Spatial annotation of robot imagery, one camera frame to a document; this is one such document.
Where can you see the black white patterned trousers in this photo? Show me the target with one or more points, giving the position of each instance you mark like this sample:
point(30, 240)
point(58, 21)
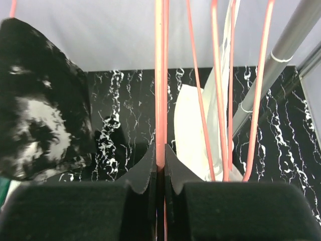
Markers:
point(45, 107)

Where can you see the green tie-dye trousers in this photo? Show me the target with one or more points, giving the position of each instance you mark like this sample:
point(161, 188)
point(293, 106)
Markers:
point(4, 188)

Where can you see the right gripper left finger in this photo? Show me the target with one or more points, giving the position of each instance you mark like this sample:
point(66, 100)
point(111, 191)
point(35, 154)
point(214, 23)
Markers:
point(100, 210)

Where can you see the white and grey clothes rack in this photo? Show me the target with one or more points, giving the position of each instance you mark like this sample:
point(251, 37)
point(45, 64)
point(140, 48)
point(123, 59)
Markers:
point(302, 21)

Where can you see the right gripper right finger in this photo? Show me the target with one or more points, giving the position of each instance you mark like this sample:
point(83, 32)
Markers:
point(199, 210)

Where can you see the pink wire hanger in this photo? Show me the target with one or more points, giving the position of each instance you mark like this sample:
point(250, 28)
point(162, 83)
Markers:
point(161, 103)
point(194, 155)
point(258, 87)
point(13, 8)

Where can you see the aluminium frame post right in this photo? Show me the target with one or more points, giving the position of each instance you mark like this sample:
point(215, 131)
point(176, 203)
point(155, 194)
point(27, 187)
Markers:
point(309, 73)

